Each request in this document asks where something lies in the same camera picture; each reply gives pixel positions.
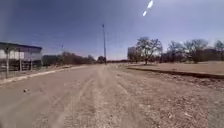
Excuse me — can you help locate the tall pole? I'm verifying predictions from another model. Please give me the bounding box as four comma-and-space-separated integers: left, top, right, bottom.
101, 23, 108, 66

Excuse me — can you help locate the brown gravel dirt ground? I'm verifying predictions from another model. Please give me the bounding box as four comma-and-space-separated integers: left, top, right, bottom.
0, 63, 224, 128

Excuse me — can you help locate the dark low kerb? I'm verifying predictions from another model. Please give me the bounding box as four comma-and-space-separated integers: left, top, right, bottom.
126, 66, 224, 80

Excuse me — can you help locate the row of bare trees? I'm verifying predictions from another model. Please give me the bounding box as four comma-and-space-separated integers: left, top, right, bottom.
42, 36, 224, 66

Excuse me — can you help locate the grey gravel stretch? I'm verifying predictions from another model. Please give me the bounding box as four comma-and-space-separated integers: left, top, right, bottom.
133, 60, 224, 76

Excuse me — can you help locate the pale paved strip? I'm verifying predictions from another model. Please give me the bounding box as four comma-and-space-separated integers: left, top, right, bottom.
0, 64, 84, 86

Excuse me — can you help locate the open shelter with posts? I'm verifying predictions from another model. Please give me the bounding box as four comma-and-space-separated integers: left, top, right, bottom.
0, 41, 44, 80

